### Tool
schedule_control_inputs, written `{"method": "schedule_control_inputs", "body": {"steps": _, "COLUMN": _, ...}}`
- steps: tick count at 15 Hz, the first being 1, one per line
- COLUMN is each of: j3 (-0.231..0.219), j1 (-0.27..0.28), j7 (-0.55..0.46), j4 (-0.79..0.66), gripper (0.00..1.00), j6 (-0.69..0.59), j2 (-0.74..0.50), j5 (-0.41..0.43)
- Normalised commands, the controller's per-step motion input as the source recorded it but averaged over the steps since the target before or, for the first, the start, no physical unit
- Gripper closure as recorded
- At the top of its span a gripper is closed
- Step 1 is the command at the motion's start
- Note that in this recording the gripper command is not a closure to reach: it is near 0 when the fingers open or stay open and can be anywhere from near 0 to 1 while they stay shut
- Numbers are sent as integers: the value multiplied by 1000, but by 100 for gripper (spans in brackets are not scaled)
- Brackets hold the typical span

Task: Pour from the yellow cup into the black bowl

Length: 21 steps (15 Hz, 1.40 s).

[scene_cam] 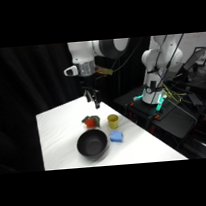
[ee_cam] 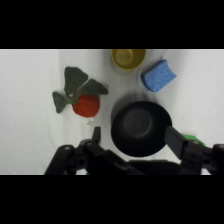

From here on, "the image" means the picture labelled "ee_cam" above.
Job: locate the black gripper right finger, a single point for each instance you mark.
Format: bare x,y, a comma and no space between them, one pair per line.
176,141

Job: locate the small green object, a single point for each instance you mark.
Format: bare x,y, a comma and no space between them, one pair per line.
193,138

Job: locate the black bowl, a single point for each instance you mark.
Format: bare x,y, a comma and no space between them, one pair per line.
140,128

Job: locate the yellow plastic cup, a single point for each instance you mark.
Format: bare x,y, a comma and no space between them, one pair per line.
128,59

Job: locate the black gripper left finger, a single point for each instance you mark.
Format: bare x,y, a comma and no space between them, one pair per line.
96,135

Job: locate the red radish plush toy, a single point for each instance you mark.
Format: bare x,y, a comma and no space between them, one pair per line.
86,105

